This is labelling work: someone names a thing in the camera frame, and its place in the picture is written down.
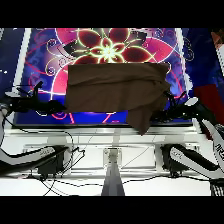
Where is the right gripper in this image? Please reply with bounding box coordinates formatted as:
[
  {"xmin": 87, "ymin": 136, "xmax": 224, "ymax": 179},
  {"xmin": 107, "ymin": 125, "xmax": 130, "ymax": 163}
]
[{"xmin": 151, "ymin": 109, "xmax": 177, "ymax": 123}]

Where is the silver frame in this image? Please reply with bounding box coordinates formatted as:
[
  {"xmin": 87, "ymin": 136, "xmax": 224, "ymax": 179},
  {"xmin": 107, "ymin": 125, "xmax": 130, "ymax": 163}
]
[{"xmin": 0, "ymin": 123, "xmax": 224, "ymax": 197}]

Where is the brown garment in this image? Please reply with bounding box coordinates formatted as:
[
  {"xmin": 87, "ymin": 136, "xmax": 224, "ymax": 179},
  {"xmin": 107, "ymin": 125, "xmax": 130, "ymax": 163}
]
[{"xmin": 64, "ymin": 62, "xmax": 172, "ymax": 136}]

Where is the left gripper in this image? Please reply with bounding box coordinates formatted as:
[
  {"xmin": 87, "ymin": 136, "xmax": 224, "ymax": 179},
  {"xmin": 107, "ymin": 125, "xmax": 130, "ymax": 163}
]
[{"xmin": 42, "ymin": 99, "xmax": 67, "ymax": 115}]

